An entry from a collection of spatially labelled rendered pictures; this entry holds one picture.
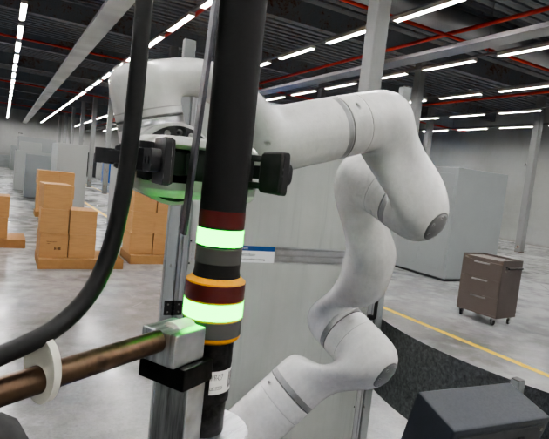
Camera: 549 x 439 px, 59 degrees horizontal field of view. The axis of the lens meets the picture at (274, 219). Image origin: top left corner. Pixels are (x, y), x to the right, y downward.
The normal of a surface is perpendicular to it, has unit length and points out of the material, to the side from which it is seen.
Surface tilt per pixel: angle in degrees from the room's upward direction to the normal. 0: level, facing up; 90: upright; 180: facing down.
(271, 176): 90
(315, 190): 90
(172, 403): 90
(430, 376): 90
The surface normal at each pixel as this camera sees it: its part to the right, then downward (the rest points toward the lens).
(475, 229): 0.48, 0.12
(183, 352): 0.85, 0.14
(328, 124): 0.47, -0.14
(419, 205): 0.11, 0.14
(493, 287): -0.84, -0.04
